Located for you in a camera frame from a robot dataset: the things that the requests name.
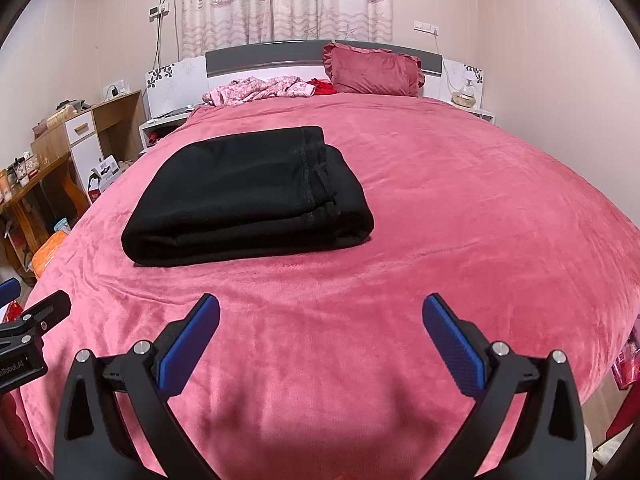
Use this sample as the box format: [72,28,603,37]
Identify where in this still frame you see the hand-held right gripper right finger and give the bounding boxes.
[421,294,586,480]

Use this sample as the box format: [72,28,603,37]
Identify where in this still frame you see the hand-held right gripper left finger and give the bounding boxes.
[54,292,222,480]

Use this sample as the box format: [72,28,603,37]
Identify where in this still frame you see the black pants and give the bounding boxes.
[121,126,376,267]

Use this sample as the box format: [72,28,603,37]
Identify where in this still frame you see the orange plastic stool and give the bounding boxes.
[31,230,71,281]

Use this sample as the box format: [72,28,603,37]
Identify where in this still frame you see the wooden desk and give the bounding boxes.
[0,152,91,281]

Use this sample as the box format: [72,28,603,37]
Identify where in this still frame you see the pile of snack packets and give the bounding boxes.
[0,155,42,203]

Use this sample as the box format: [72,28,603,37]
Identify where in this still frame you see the white red cardboard box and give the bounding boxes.
[86,156,121,206]

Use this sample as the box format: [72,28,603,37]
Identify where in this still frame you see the pink bed blanket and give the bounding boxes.
[10,94,640,480]

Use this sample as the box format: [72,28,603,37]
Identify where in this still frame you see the wooden cabinet white drawers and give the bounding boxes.
[31,91,146,201]

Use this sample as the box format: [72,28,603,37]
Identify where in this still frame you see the white nightstand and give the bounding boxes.
[139,107,193,153]
[447,100,498,126]

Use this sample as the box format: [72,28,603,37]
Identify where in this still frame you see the glass teapot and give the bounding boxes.
[450,79,476,108]

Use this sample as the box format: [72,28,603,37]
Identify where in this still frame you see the pink floral garment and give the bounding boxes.
[201,76,316,107]

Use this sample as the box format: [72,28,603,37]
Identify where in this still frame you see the dark pink ruffled pillow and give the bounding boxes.
[322,42,426,98]

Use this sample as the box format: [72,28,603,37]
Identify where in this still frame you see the grey white headboard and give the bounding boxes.
[145,39,485,108]

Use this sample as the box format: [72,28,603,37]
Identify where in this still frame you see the patterned curtain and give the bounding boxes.
[180,0,396,58]

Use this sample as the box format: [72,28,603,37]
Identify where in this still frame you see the hanging black cable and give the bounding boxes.
[154,0,171,68]

